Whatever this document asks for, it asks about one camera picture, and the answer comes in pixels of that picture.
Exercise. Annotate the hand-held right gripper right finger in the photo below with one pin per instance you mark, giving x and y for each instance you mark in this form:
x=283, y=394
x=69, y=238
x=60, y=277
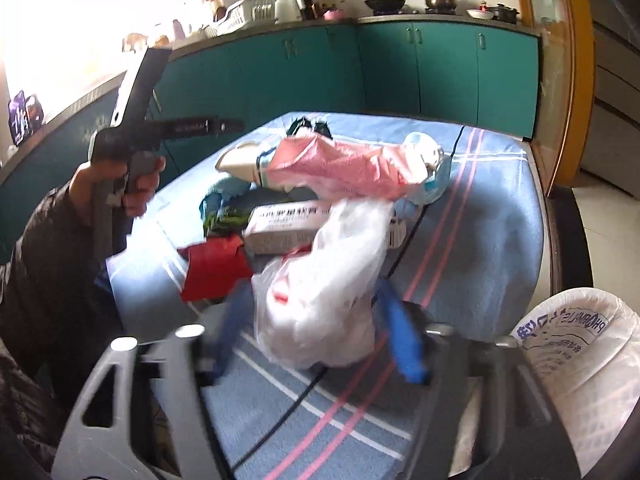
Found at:
x=406, y=342

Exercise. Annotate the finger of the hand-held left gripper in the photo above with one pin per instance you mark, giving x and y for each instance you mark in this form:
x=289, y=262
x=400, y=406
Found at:
x=200, y=126

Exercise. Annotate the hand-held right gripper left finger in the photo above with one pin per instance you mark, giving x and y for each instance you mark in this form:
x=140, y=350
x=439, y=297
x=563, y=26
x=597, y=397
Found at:
x=232, y=320

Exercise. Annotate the clear plastic bag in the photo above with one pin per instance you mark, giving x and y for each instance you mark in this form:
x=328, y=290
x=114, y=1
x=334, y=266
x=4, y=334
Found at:
x=325, y=285

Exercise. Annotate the pink plastic bag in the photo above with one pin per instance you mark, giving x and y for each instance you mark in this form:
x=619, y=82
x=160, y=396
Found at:
x=340, y=165

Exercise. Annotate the white woven sack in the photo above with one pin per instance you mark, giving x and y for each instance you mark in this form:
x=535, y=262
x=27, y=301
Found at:
x=575, y=360

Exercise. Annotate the blue face mask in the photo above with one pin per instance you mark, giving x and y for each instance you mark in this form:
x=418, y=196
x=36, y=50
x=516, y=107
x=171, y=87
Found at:
x=425, y=157

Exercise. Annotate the person's left forearm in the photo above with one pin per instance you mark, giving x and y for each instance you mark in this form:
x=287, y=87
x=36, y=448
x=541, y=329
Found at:
x=45, y=270

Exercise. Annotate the person's left hand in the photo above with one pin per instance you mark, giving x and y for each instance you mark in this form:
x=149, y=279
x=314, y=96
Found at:
x=142, y=187

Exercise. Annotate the red wrapper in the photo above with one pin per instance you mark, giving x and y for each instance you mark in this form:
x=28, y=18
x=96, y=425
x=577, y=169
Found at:
x=215, y=270

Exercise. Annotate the white plastic bottle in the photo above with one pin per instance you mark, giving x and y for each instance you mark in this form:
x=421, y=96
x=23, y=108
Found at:
x=242, y=162

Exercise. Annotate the window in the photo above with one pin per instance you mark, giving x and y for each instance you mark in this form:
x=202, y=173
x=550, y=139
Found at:
x=90, y=25

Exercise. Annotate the green snack packet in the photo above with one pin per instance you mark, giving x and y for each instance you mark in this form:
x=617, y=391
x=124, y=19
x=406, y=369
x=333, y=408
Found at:
x=222, y=215

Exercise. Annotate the dark teal wrapper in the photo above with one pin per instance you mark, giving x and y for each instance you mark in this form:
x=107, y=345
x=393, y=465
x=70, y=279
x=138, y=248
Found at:
x=307, y=125

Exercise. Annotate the white paper tag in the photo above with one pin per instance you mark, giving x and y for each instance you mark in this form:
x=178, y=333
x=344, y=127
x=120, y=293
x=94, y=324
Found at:
x=396, y=235

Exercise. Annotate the white medicine box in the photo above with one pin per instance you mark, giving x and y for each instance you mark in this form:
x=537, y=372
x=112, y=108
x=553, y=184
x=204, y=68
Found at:
x=285, y=225

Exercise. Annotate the purple bag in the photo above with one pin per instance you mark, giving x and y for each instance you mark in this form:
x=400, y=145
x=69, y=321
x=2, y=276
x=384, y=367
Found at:
x=24, y=116

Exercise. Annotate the white dish rack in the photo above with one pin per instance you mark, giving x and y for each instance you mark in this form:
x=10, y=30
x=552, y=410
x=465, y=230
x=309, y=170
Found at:
x=242, y=15

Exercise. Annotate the blue striped cloth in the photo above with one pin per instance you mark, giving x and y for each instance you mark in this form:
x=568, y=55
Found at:
x=490, y=220

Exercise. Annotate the white electric kettle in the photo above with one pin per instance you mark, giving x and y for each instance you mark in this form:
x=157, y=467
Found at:
x=286, y=4

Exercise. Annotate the pink pot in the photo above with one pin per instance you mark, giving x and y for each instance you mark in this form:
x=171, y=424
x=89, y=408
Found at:
x=332, y=13

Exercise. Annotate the teal kitchen cabinets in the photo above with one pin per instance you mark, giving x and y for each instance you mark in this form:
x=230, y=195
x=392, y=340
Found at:
x=400, y=70

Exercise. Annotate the black wok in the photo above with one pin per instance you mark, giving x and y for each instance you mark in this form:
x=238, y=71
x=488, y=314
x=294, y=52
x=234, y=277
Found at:
x=384, y=3

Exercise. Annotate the white bowl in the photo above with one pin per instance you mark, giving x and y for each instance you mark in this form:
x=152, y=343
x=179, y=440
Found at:
x=477, y=13

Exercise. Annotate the small dark lidded pot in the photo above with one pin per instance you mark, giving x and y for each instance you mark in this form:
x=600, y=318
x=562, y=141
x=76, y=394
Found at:
x=504, y=12

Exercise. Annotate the grey refrigerator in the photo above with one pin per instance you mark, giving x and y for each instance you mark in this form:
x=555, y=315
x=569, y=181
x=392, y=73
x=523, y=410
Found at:
x=612, y=70

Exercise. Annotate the wooden door frame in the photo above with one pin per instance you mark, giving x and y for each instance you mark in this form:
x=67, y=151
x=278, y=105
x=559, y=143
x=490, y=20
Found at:
x=555, y=75

